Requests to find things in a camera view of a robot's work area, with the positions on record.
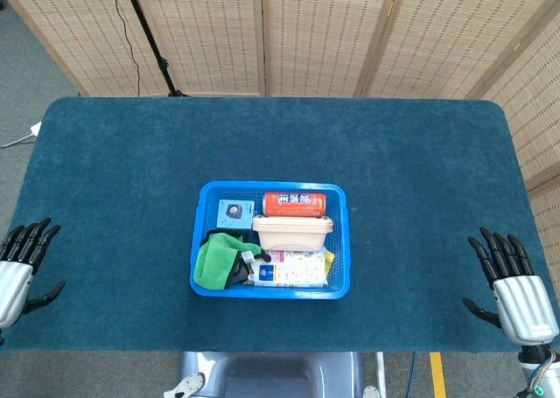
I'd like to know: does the white wet wipes packet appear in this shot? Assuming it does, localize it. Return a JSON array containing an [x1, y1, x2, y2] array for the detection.
[[247, 248, 336, 289]]

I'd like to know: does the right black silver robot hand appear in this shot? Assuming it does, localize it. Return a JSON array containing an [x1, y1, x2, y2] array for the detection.
[[462, 227, 553, 346]]

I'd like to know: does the white power adapter with cord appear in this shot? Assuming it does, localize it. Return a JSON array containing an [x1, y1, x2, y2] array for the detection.
[[0, 121, 43, 149]]

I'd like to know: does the green microfiber cloth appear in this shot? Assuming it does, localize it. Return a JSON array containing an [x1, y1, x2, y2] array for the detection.
[[194, 229, 263, 290]]

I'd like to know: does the bamboo folding screen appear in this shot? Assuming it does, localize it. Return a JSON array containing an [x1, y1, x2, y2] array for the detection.
[[0, 0, 560, 263]]

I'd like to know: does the black tripod stand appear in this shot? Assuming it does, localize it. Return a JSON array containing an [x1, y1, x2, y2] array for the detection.
[[120, 0, 189, 98]]

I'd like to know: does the beige plastic lunch box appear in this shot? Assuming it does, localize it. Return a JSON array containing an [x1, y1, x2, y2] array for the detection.
[[251, 213, 335, 253]]

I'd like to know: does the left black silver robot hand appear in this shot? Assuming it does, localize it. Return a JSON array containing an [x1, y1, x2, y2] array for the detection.
[[0, 217, 67, 329]]

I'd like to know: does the blue floor cable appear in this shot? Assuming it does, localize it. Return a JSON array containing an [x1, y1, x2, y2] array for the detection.
[[406, 352, 417, 398]]

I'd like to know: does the orange drink can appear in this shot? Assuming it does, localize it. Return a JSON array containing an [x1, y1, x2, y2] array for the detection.
[[262, 191, 328, 219]]

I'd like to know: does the white narrow floor strip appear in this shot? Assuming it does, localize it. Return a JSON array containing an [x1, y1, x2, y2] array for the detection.
[[375, 352, 389, 398]]

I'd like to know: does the grey robot torso base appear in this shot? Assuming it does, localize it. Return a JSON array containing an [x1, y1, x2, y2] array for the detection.
[[164, 352, 382, 398]]

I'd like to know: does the blue perforated plastic basket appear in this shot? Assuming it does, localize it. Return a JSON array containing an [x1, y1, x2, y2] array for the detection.
[[189, 179, 352, 301]]

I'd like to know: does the thin black hanging cable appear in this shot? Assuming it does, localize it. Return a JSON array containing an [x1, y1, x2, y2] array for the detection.
[[106, 0, 142, 97]]

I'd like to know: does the yellow floor tape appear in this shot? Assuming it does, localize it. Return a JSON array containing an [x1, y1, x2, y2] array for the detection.
[[430, 352, 447, 398]]

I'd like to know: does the dark teal table carpet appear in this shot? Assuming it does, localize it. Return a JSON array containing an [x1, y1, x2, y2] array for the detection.
[[0, 96, 560, 354]]

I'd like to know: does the light blue cardboard box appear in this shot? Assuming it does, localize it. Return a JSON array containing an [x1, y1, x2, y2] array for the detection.
[[217, 199, 256, 232]]

